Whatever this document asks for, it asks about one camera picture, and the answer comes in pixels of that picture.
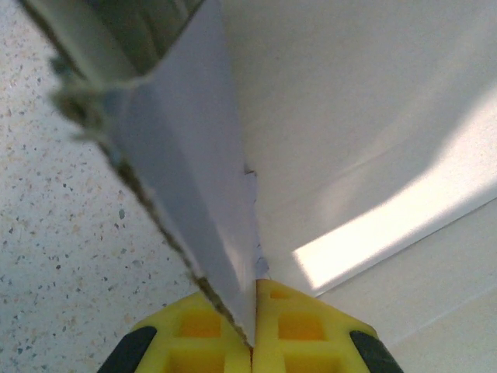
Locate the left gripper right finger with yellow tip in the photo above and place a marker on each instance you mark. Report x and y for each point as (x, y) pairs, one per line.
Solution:
(310, 334)

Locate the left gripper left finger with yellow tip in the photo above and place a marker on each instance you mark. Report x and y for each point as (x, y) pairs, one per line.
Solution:
(186, 342)

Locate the lavender paper box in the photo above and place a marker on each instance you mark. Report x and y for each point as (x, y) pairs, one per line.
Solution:
(330, 116)

